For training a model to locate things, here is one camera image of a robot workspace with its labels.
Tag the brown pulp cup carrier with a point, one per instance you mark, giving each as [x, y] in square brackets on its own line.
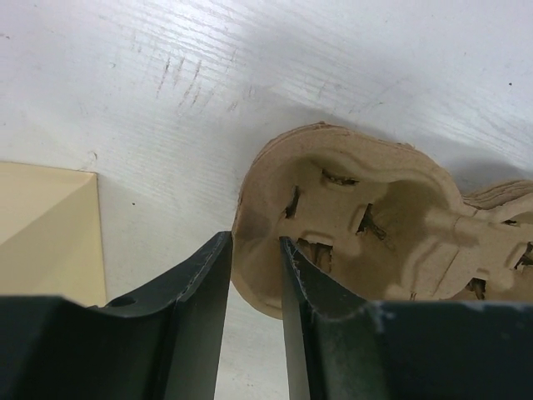
[382, 219]

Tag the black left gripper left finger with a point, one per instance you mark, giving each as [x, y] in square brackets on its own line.
[159, 341]

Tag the brown paper takeout bag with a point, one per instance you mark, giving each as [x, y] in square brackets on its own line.
[51, 241]

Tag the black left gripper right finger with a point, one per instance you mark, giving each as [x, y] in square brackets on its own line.
[341, 346]

